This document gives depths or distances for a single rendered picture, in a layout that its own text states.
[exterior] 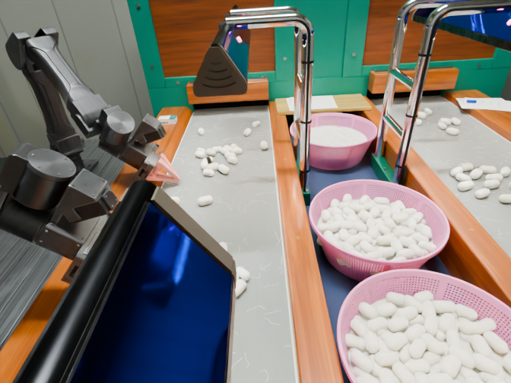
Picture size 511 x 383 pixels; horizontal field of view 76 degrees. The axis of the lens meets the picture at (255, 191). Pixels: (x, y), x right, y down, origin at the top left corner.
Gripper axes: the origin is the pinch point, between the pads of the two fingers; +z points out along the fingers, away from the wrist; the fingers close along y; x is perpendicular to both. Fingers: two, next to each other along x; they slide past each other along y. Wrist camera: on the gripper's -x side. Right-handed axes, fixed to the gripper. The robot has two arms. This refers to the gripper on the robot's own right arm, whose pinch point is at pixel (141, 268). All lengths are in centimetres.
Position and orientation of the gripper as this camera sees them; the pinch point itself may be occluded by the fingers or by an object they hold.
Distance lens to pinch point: 55.9
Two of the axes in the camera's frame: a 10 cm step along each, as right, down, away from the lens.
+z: 8.0, 5.0, 3.4
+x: -6.0, 6.6, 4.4
